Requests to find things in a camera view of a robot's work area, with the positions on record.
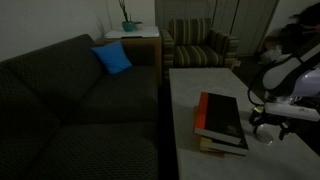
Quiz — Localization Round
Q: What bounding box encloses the striped armchair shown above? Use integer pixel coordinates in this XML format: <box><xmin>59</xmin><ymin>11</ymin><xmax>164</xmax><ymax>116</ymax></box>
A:
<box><xmin>160</xmin><ymin>18</ymin><xmax>239</xmax><ymax>76</ymax></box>

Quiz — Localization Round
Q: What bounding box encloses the wooden side table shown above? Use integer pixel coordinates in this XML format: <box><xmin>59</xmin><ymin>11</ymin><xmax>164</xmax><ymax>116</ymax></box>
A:
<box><xmin>100</xmin><ymin>37</ymin><xmax>163</xmax><ymax>86</ymax></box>

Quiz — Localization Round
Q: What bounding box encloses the dark grey fabric sofa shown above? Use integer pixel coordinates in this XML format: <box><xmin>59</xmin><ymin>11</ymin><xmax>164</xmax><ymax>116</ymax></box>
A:
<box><xmin>0</xmin><ymin>34</ymin><xmax>158</xmax><ymax>180</ymax></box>

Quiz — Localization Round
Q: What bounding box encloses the white plastic bag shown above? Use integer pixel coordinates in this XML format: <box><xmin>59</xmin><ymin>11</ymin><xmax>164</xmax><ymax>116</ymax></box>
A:
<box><xmin>259</xmin><ymin>45</ymin><xmax>284</xmax><ymax>65</ymax></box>

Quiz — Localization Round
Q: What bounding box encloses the small white plant pot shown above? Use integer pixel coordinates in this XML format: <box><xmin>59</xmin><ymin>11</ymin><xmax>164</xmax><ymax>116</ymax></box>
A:
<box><xmin>135</xmin><ymin>22</ymin><xmax>143</xmax><ymax>30</ymax></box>

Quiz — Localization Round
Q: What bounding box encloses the lower stacked book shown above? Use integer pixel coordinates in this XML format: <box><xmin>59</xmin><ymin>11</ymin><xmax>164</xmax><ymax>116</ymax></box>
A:
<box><xmin>194</xmin><ymin>106</ymin><xmax>249</xmax><ymax>156</ymax></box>

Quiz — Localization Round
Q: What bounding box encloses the teal plant pot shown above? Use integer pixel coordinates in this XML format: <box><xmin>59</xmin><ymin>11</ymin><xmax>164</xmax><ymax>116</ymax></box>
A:
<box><xmin>122</xmin><ymin>21</ymin><xmax>135</xmax><ymax>32</ymax></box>

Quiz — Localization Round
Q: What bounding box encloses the grey top coffee table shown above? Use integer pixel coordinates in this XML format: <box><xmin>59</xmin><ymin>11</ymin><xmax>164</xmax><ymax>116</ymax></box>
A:
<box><xmin>169</xmin><ymin>68</ymin><xmax>320</xmax><ymax>180</ymax></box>

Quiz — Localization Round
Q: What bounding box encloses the dark clutter pile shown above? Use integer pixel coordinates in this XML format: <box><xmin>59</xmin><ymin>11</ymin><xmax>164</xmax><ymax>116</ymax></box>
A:
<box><xmin>279</xmin><ymin>2</ymin><xmax>320</xmax><ymax>54</ymax></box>

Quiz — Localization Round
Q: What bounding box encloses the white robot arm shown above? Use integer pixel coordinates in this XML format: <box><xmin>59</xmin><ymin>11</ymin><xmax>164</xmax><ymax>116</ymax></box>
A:
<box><xmin>247</xmin><ymin>34</ymin><xmax>320</xmax><ymax>143</ymax></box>

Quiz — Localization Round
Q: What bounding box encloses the small silver jar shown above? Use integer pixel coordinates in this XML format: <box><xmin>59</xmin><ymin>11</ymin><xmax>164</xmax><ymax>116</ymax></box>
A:
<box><xmin>250</xmin><ymin>106</ymin><xmax>264</xmax><ymax>114</ymax></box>

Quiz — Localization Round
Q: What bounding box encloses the blue throw pillow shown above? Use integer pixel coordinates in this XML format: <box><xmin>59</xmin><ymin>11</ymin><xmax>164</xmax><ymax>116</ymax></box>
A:
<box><xmin>92</xmin><ymin>41</ymin><xmax>132</xmax><ymax>74</ymax></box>

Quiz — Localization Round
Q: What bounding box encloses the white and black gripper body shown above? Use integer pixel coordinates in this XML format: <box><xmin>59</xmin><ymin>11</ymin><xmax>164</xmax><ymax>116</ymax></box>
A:
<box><xmin>249</xmin><ymin>111</ymin><xmax>296</xmax><ymax>128</ymax></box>

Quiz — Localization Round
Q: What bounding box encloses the black book with orange spine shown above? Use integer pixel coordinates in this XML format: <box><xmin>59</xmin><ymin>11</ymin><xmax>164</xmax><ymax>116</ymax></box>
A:
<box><xmin>193</xmin><ymin>92</ymin><xmax>244</xmax><ymax>145</ymax></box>

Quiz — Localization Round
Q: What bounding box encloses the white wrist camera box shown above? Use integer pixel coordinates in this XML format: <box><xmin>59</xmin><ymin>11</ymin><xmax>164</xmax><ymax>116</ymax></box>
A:
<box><xmin>265</xmin><ymin>102</ymin><xmax>320</xmax><ymax>122</ymax></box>

